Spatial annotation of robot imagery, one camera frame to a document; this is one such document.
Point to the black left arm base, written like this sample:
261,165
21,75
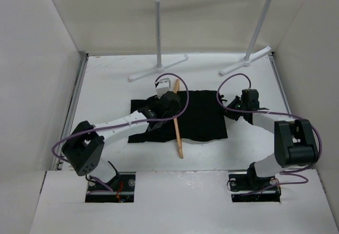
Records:
120,191

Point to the wooden clothes hanger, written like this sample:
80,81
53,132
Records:
176,125

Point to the black trousers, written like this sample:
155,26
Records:
202,121

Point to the white metal clothes rack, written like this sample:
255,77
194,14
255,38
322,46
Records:
186,26

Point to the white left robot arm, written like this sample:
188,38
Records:
84,152

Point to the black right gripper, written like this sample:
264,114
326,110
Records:
237,99

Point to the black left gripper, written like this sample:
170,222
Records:
159,97

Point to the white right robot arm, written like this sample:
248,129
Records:
294,140

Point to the right aluminium table rail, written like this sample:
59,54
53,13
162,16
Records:
280,91

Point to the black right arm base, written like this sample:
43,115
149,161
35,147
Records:
243,189

